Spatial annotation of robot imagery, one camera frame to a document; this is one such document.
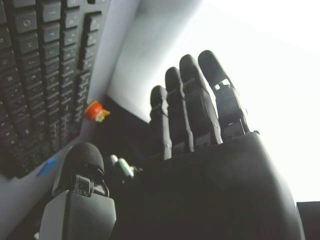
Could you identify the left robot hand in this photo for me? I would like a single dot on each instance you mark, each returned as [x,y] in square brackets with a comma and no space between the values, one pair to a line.
[212,187]

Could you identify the black computer keyboard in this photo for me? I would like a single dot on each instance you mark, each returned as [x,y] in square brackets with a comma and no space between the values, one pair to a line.
[50,62]

